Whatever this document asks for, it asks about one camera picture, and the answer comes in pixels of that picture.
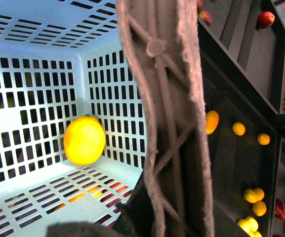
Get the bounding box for brown basket handle front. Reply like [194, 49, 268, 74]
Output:
[115, 0, 215, 237]

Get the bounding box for black display shelf unit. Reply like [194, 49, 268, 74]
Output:
[122, 0, 285, 237]

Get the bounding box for light blue plastic basket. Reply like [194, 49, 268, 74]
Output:
[0, 0, 147, 237]

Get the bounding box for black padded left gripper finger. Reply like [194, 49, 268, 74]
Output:
[45, 201, 143, 237]

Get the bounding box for orange mango beside basket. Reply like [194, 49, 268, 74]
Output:
[205, 110, 219, 135]

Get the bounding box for yellow lemon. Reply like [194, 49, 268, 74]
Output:
[63, 115, 106, 166]

